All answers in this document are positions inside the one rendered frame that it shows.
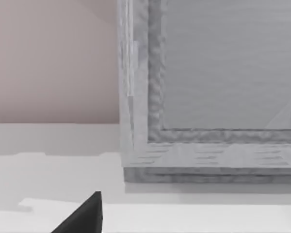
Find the grey cabinet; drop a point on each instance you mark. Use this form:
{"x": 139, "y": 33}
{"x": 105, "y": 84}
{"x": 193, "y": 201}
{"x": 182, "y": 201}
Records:
{"x": 208, "y": 85}

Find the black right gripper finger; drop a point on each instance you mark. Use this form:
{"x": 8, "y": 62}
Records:
{"x": 87, "y": 216}

